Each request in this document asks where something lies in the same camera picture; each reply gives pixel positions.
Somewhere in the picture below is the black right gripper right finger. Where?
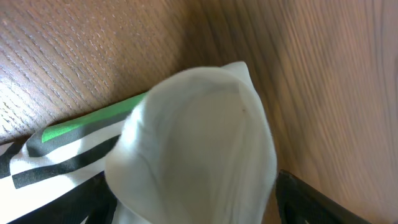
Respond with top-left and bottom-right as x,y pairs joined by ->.
275,170 -> 369,224

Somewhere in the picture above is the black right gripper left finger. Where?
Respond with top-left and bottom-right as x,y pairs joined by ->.
11,172 -> 117,224

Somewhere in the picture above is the white printed t-shirt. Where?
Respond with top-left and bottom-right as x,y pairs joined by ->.
1,62 -> 277,223

